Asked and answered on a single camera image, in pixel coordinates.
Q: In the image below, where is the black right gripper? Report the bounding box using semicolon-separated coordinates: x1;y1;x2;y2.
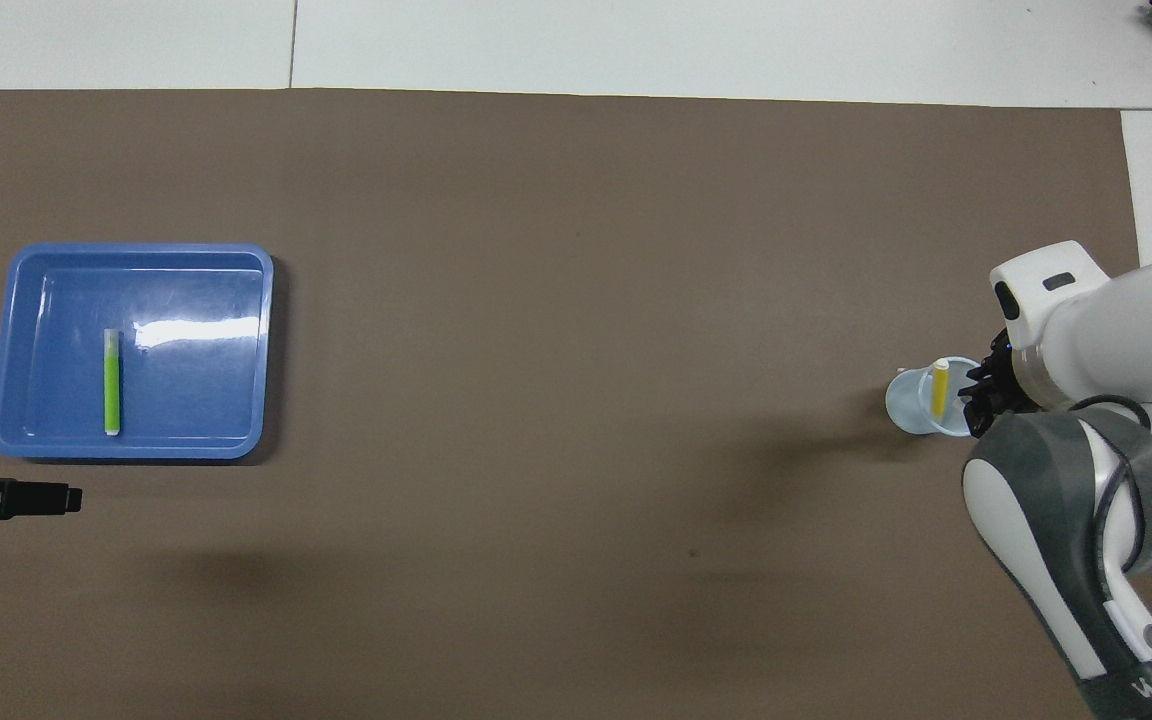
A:
961;335;1037;438

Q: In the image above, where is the green marker pen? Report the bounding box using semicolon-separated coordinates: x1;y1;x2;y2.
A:
103;329;123;437

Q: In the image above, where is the blue plastic tray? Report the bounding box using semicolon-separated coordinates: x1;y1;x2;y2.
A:
0;243;275;461

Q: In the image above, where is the brown table mat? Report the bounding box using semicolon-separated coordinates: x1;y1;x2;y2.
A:
0;88;1152;720

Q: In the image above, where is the translucent plastic cup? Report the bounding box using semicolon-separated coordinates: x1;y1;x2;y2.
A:
885;356;987;439

